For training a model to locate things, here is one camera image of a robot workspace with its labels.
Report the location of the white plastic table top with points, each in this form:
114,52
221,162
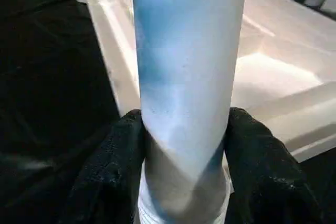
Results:
275,77

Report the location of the white plastic table leg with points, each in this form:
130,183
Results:
186,77

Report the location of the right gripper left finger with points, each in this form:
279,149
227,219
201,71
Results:
110,176

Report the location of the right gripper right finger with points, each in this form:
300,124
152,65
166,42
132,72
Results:
267,176

